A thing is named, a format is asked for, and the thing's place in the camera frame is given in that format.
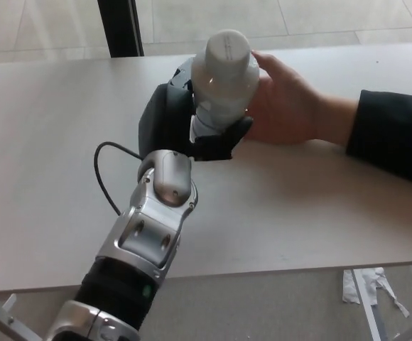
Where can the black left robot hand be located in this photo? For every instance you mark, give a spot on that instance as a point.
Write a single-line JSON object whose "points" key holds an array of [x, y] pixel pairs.
{"points": [[163, 120]]}

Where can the person's bare hand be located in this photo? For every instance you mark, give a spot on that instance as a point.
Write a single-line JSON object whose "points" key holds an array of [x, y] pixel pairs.
{"points": [[291, 106]]}

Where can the white capped plastic bottle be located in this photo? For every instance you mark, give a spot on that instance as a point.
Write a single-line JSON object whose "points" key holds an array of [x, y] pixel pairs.
{"points": [[223, 81]]}

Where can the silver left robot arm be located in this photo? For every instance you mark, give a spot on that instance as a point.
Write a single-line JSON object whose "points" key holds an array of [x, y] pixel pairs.
{"points": [[156, 220]]}

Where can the person's black sleeved forearm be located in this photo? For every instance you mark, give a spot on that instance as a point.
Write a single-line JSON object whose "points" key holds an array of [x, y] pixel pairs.
{"points": [[394, 135]]}

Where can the black vertical pillar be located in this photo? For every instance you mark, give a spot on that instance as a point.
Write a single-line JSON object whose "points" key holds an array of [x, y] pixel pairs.
{"points": [[120, 28]]}

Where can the crumpled white paper scrap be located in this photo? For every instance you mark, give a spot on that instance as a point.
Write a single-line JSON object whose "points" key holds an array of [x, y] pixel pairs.
{"points": [[349, 289]]}

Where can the white table leg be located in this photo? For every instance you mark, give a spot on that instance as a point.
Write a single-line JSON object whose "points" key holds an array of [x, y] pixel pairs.
{"points": [[367, 309]]}

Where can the grey diagonal table brace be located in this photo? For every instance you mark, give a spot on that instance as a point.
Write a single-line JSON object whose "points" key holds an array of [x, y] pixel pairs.
{"points": [[0, 319]]}

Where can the white table bracket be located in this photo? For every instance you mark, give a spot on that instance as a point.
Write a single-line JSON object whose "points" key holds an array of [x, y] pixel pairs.
{"points": [[7, 302]]}

